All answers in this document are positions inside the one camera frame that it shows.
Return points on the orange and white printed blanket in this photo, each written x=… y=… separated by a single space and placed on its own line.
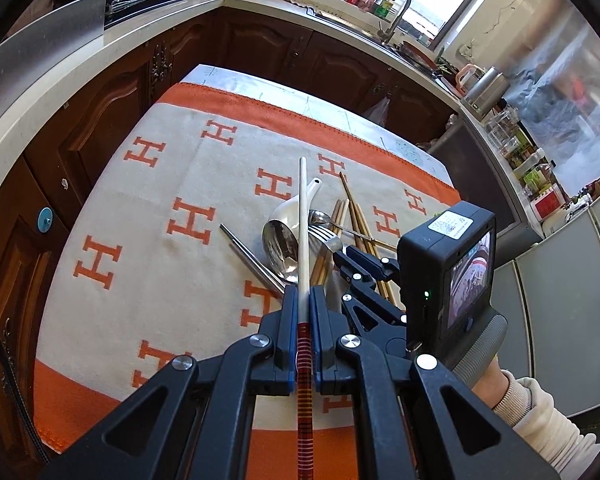
x=145 y=240

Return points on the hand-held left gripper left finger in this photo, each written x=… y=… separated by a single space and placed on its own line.
x=291 y=320

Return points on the steel kettle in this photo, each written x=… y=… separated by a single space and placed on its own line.
x=487 y=90

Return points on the gas stove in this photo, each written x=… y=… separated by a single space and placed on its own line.
x=125 y=10

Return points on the grey refrigerator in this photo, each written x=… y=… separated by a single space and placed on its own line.
x=555 y=310

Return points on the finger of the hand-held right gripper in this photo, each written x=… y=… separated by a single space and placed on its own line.
x=375 y=317
x=365 y=267

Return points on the grey metal cabinet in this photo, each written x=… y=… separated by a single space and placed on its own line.
x=480 y=175

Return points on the steel faucet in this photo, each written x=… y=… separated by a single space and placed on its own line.
x=397 y=10

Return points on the blue round cabinet lock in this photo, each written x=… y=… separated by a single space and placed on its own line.
x=45 y=219

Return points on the hanging plastic bag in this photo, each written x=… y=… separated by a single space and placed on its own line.
x=379 y=112

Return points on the white ceramic spoon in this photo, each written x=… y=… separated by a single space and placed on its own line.
x=287 y=210

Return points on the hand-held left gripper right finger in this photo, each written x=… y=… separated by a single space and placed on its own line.
x=314 y=320

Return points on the large steel spoon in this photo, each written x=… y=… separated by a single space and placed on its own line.
x=280 y=250

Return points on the green dish soap bottle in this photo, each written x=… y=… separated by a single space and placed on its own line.
x=385 y=10

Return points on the steel splash panel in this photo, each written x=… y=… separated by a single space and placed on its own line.
x=40 y=60

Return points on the red pan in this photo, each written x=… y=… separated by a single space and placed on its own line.
x=419 y=54

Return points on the white kitchen countertop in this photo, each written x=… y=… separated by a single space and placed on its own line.
x=130 y=30

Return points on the white table cover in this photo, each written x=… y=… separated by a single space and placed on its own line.
x=260 y=77

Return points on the row of jars and bottles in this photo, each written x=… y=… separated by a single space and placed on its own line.
x=515 y=155

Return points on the small steel spoon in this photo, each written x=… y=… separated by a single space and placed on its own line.
x=320 y=217

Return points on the red label container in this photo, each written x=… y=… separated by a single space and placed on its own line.
x=546 y=204

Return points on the dark wooden kitchen cabinets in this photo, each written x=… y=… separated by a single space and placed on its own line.
x=105 y=110

